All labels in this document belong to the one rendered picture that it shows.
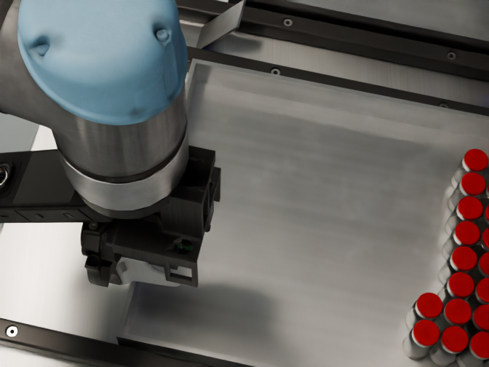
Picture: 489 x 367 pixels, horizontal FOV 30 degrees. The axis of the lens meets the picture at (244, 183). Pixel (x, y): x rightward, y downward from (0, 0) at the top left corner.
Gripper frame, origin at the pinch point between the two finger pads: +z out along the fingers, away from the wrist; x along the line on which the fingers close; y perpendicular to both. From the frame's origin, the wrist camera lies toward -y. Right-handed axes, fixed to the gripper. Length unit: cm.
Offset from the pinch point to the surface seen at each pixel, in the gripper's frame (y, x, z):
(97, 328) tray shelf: -1.1, -5.0, 3.6
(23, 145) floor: -42, 48, 92
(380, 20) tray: 16.5, 28.1, 0.0
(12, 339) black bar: -7.0, -7.8, 1.6
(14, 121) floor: -46, 53, 92
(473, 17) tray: 25.5, 32.9, 3.2
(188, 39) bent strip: -0.6, 23.9, 3.3
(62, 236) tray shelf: -6.3, 2.1, 3.6
